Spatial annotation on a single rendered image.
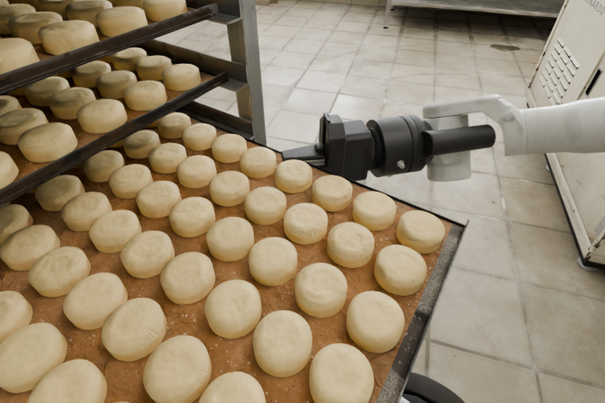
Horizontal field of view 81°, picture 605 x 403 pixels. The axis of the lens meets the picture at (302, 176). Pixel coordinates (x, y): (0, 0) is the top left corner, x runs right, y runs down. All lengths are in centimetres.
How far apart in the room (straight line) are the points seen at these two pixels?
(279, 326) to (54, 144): 29
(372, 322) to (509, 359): 101
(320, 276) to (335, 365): 8
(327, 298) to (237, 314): 8
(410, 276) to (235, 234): 18
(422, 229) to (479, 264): 108
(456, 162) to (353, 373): 36
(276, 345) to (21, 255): 28
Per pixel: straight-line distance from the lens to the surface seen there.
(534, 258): 160
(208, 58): 57
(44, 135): 45
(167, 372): 33
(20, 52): 41
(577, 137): 58
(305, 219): 40
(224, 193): 44
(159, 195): 46
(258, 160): 48
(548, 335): 142
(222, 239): 39
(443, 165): 57
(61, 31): 44
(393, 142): 51
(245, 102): 55
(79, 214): 48
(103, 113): 46
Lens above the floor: 109
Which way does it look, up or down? 40 degrees down
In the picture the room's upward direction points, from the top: straight up
